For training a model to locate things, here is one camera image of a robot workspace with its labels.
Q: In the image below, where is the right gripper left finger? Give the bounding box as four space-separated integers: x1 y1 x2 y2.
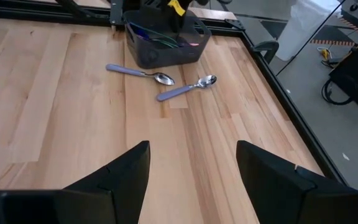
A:
0 140 151 224

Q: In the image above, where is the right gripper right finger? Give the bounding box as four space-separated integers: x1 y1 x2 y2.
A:
236 140 358 224

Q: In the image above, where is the dark grey plastic bin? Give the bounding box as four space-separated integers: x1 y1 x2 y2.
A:
123 8 213 70

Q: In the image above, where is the white plastic bag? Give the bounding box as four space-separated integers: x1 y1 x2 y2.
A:
275 0 341 62

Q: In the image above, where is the small hazard-striped black mat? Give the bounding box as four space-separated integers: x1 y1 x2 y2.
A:
309 17 358 47

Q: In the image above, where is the yellow left cable tag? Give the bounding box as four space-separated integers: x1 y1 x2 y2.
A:
167 0 186 17

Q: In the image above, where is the black aluminium table frame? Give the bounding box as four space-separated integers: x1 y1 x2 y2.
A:
0 0 351 187

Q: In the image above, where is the black cable loop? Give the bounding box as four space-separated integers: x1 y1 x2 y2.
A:
321 77 354 106

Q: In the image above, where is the yellow floor cable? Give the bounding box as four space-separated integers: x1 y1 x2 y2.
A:
317 46 333 62

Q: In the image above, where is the thin black floor cable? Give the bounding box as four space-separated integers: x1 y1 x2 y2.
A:
275 0 347 77

